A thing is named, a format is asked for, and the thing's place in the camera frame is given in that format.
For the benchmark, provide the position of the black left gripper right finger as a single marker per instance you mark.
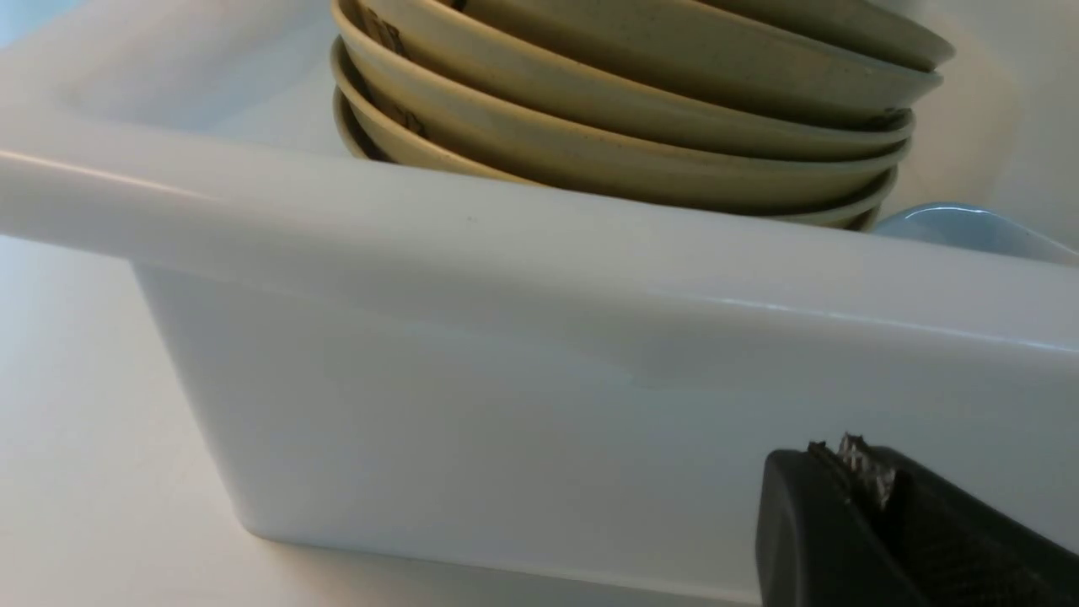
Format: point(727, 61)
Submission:
point(954, 548)

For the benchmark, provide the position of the top stacked white dish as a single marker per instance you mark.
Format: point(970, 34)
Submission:
point(969, 227)

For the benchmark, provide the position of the top yellow stacked bowl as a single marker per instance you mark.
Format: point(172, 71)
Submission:
point(817, 27)

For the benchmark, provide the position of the large white plastic bin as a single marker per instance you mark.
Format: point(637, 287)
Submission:
point(446, 368)

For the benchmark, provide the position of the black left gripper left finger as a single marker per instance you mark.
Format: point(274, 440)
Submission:
point(813, 545)

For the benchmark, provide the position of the yellow stacked bowl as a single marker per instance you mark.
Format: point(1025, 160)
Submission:
point(456, 79)
point(367, 133)
point(847, 91)
point(564, 154)
point(817, 27)

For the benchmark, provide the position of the bottom yellow stacked bowl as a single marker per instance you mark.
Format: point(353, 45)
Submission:
point(367, 133)

